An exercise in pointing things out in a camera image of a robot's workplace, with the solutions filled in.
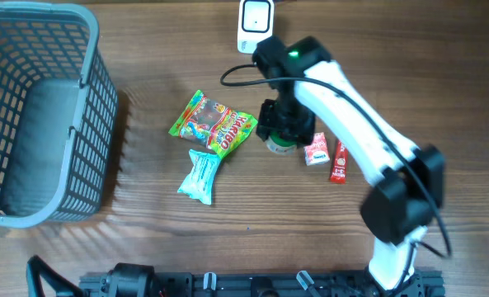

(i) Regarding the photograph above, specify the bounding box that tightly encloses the teal tissue packet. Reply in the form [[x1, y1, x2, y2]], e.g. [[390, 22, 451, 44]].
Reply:
[[177, 149, 221, 205]]

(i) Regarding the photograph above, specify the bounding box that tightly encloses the small red carton box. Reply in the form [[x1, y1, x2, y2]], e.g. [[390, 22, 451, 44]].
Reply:
[[304, 132, 330, 166]]

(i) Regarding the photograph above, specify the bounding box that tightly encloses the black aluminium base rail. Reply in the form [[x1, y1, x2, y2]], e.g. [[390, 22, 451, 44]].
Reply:
[[79, 270, 446, 297]]

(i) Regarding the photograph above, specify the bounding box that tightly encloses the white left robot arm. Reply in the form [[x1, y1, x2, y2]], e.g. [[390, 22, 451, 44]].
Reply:
[[26, 255, 165, 297]]

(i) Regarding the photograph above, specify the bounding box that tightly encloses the grey plastic shopping basket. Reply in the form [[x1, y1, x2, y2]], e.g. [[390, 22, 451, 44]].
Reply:
[[0, 2, 119, 229]]

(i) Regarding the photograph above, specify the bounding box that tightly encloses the green lid jar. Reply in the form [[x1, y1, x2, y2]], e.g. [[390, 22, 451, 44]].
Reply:
[[265, 134, 297, 155]]

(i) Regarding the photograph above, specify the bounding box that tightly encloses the white barcode scanner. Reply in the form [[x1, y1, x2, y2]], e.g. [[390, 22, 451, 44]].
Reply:
[[237, 0, 275, 54]]

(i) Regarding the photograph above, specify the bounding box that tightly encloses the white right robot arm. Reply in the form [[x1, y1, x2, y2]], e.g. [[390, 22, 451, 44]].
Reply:
[[252, 36, 445, 293]]

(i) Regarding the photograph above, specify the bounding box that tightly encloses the Haribo gummy candy bag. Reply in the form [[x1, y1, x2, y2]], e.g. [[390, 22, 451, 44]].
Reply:
[[169, 90, 257, 159]]

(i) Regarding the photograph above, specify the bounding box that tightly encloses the red Nescafe stick sachet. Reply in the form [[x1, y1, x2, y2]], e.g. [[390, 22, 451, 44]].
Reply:
[[330, 140, 348, 184]]

